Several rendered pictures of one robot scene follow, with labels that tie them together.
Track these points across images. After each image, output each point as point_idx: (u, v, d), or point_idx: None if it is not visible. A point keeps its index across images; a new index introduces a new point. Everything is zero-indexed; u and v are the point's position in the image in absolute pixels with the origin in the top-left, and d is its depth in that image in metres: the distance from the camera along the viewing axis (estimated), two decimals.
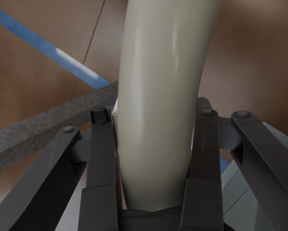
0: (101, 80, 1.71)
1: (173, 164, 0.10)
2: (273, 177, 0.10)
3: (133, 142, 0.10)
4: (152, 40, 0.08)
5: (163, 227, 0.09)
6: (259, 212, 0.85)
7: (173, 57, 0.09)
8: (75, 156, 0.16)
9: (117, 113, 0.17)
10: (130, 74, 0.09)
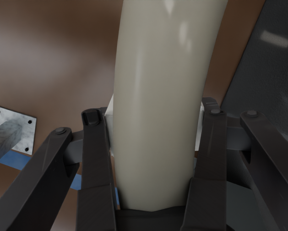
0: None
1: (176, 185, 0.09)
2: (280, 178, 0.10)
3: (131, 162, 0.09)
4: (149, 51, 0.07)
5: (163, 227, 0.09)
6: None
7: (174, 70, 0.08)
8: (67, 157, 0.16)
9: (110, 114, 0.17)
10: (127, 89, 0.08)
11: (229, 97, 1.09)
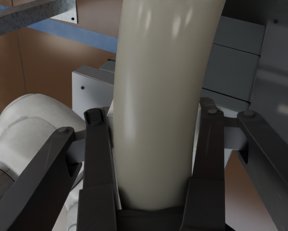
0: None
1: None
2: (278, 177, 0.10)
3: None
4: None
5: (163, 227, 0.09)
6: None
7: None
8: (70, 157, 0.16)
9: (112, 114, 0.17)
10: None
11: None
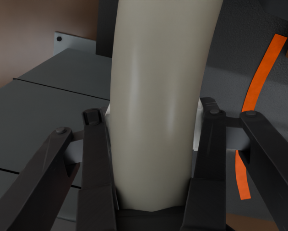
0: None
1: None
2: (279, 178, 0.10)
3: None
4: None
5: (163, 227, 0.09)
6: None
7: None
8: (67, 157, 0.16)
9: None
10: None
11: None
